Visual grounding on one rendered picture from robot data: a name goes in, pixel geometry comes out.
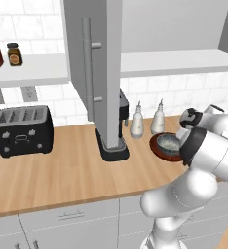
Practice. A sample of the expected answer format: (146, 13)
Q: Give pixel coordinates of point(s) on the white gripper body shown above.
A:
(183, 134)

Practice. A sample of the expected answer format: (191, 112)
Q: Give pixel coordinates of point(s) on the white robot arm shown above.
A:
(197, 191)

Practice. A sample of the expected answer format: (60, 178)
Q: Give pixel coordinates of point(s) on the small grey-blue bowl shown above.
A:
(169, 142)

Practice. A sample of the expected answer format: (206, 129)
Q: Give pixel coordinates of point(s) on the large brown bowl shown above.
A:
(156, 147)

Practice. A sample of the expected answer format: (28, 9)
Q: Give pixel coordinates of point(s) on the grey open cabinet door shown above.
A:
(109, 64)

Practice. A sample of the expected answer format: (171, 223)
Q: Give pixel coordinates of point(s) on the grey base cabinet door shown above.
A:
(5, 243)
(86, 235)

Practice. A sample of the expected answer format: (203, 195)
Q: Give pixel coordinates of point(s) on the white bottle with spout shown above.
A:
(158, 121)
(137, 124)

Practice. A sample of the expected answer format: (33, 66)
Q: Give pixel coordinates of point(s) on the black coffee machine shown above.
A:
(123, 108)

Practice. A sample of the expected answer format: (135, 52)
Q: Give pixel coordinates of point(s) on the wide grey drawer front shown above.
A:
(70, 215)

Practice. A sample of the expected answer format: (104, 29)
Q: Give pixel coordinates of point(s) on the black four-slot toaster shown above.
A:
(21, 136)

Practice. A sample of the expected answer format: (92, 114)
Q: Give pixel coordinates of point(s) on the amber jar with black lid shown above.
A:
(14, 56)

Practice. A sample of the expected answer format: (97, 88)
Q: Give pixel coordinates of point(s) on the narrow grey drawer front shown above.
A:
(4, 227)

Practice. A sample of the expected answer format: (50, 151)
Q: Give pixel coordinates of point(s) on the open white wall cabinet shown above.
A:
(177, 61)

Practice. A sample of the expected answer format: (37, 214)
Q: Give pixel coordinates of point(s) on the white wall shelf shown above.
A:
(38, 69)

